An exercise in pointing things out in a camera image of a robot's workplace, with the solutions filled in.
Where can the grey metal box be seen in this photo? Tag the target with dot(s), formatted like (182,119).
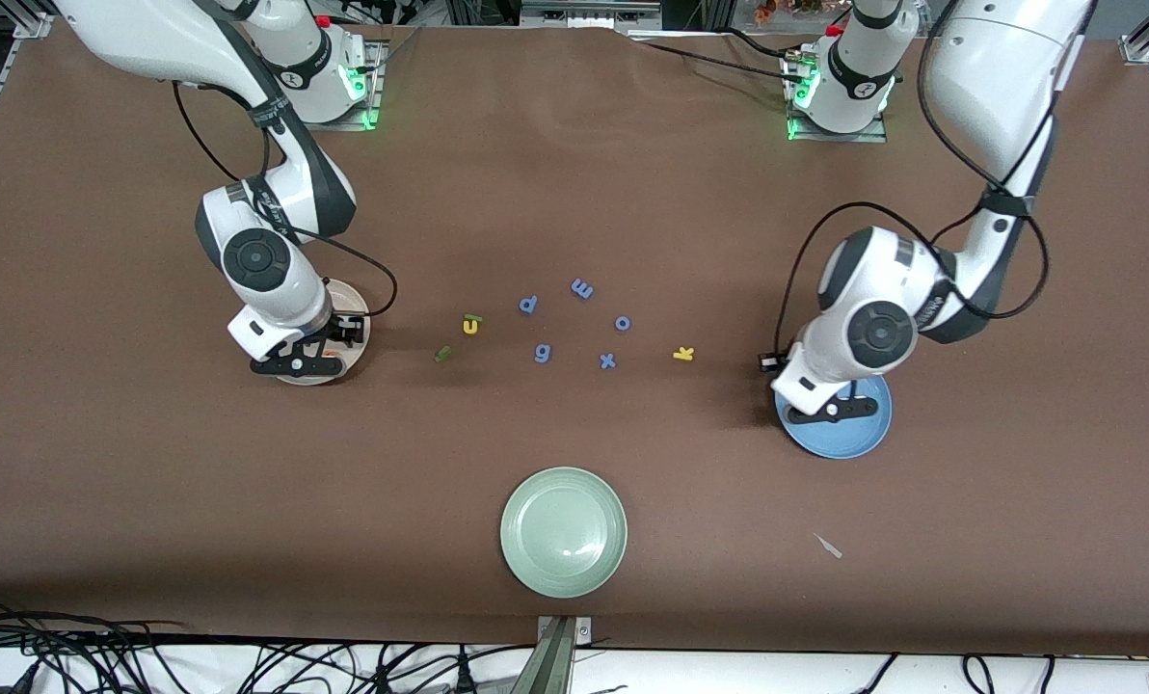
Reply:
(584,14)

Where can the beige brown round plate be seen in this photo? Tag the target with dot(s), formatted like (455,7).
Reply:
(348,294)

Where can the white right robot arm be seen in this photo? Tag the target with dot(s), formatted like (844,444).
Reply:
(150,29)

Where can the orange artificial flowers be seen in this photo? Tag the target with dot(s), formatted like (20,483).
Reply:
(767,10)

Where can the blue foam letter p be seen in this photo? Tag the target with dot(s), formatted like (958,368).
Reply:
(530,308)

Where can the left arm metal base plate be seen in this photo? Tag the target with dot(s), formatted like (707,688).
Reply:
(873,136)

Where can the blue foam letter g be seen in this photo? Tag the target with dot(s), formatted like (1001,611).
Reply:
(536,353)

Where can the blue round plate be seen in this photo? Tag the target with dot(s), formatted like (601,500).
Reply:
(844,439)

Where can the brown table cover sheet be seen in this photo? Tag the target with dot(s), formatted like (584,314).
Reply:
(150,463)

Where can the small white paper scrap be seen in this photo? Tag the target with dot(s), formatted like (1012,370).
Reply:
(829,547)

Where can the blue foam letter m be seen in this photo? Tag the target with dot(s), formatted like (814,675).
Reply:
(582,288)

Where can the grey metal camera bracket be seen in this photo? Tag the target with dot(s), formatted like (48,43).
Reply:
(555,665)

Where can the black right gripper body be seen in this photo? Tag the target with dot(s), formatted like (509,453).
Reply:
(332,333)

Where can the pale green round plate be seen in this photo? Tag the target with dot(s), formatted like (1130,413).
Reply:
(563,532)

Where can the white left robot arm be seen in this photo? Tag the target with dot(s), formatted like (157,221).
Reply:
(989,77)

